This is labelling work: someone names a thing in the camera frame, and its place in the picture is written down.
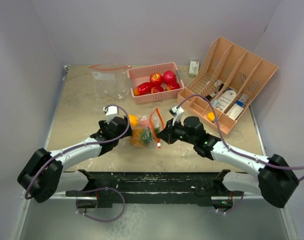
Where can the fake red yellow mango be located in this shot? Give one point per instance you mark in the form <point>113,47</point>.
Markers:
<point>143,89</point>

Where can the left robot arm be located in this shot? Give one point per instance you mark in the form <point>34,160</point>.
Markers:
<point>44,174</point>

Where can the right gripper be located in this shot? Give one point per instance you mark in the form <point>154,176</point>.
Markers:
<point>167,134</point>

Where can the orange desk file organizer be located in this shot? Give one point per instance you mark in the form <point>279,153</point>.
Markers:
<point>228,81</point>

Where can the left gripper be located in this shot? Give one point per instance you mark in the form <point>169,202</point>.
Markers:
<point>126,131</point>

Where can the pink plastic basket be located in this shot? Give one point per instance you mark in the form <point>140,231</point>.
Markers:
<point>140,75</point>

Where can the clear zip bag mixed fruit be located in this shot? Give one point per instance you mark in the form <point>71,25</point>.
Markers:
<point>156,124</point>

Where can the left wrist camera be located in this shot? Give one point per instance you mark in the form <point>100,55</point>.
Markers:
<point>110,112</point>

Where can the fake yellow pepper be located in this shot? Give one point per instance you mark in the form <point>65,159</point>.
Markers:
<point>133,120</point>

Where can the clear zip bag red apples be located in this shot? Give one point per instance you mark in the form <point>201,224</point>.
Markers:
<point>111,80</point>

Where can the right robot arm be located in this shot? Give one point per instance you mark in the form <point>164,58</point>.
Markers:
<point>268,177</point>

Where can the fake pink peach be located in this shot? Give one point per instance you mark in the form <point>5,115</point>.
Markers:
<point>143,122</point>

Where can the fake red apple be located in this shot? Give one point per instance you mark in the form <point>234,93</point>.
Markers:
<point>156,79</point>
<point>169,76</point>
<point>172,86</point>
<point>157,89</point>

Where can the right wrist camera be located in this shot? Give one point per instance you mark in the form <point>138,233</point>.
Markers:
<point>177,113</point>

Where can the fake pineapple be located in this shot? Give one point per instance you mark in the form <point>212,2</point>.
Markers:
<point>142,138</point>

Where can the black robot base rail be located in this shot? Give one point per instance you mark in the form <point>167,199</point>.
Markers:
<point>204,189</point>

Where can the small white box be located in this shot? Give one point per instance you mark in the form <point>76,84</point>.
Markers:
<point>194,68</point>

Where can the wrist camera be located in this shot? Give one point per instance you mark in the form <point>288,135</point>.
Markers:
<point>177,113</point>
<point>110,112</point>

